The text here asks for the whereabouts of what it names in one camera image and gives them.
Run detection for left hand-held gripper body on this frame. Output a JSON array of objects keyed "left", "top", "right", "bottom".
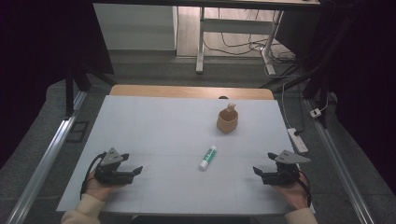
[{"left": 93, "top": 147, "right": 135, "bottom": 186}]

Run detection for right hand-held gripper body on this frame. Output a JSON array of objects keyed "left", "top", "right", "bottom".
[{"left": 262, "top": 149, "right": 312, "bottom": 187}]

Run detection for white green glue stick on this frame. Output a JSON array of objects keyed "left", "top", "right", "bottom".
[{"left": 198, "top": 145, "right": 218, "bottom": 172}]

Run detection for small brown woven basket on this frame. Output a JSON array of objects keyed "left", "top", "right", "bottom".
[{"left": 216, "top": 107, "right": 240, "bottom": 135}]

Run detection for person's left hand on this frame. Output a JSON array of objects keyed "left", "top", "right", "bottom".
[{"left": 84, "top": 171, "right": 126, "bottom": 202}]

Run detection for person's right hand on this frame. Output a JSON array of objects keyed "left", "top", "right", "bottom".
[{"left": 274, "top": 172, "right": 310, "bottom": 211}]

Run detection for white power strip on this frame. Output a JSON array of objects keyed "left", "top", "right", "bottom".
[{"left": 287, "top": 127, "right": 309, "bottom": 154}]

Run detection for white table cover sheet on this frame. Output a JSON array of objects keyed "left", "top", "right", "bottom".
[{"left": 55, "top": 94, "right": 316, "bottom": 217}]

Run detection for wooden table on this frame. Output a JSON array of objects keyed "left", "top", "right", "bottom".
[{"left": 109, "top": 84, "right": 276, "bottom": 101}]

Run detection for black metal stand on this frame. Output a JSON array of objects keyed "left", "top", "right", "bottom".
[{"left": 64, "top": 59, "right": 118, "bottom": 119}]

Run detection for black tripod stand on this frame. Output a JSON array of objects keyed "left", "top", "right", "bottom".
[{"left": 260, "top": 7, "right": 362, "bottom": 129}]

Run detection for white panel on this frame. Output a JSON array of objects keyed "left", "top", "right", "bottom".
[{"left": 92, "top": 3, "right": 179, "bottom": 51}]

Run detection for white-legged desk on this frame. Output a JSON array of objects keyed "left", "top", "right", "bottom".
[{"left": 92, "top": 0, "right": 321, "bottom": 77}]

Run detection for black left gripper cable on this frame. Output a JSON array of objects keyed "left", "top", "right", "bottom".
[{"left": 79, "top": 151, "right": 107, "bottom": 201}]

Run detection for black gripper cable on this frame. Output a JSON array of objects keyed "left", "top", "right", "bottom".
[
  {"left": 79, "top": 151, "right": 107, "bottom": 201},
  {"left": 297, "top": 169, "right": 313, "bottom": 208}
]

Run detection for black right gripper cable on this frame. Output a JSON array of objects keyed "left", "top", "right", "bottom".
[{"left": 297, "top": 169, "right": 313, "bottom": 208}]

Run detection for black power strip cable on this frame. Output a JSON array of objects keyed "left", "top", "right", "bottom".
[{"left": 293, "top": 83, "right": 308, "bottom": 137}]

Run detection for white thin cable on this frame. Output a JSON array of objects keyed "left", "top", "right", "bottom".
[{"left": 280, "top": 81, "right": 292, "bottom": 129}]

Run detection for black floor bracket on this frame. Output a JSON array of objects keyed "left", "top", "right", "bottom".
[{"left": 65, "top": 120, "right": 91, "bottom": 144}]

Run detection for aluminium rail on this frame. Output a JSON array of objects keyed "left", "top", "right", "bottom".
[
  {"left": 303, "top": 98, "right": 376, "bottom": 224},
  {"left": 5, "top": 91, "right": 88, "bottom": 224}
]

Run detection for black floor cables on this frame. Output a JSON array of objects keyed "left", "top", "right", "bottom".
[{"left": 204, "top": 8, "right": 296, "bottom": 64}]

